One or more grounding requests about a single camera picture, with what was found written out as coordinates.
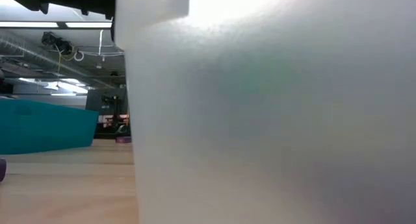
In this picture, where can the large white translucent plastic bin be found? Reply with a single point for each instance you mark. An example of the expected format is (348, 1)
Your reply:
(260, 120)

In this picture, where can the dark purple block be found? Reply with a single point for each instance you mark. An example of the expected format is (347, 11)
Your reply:
(123, 140)
(2, 170)

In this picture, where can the grey cabinet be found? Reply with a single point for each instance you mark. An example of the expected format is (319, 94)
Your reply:
(96, 102)

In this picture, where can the bright fluorescent ceiling lights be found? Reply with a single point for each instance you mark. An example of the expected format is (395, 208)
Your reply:
(70, 87)

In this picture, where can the long ceiling light strip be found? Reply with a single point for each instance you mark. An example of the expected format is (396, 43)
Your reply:
(29, 24)
(87, 24)

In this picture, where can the teal plastic bin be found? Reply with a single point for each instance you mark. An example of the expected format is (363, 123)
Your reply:
(42, 126)

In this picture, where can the black box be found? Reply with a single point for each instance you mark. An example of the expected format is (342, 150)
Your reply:
(6, 87)

